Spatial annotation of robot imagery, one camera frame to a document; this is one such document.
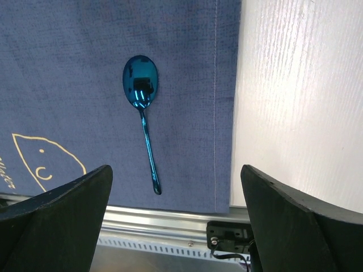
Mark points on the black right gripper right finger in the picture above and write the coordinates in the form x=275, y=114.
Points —
x=295, y=231

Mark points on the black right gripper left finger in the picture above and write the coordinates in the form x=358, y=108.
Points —
x=56, y=230

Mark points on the blue cloth placemat with fish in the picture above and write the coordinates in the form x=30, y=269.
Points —
x=64, y=111

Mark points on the blue metallic spoon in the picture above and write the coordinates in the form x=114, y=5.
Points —
x=140, y=84

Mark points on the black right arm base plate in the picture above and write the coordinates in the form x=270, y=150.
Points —
x=229, y=237

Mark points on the perforated grey cable duct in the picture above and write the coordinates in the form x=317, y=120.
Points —
x=194, y=251

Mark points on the aluminium front rail frame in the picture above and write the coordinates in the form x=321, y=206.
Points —
x=145, y=229

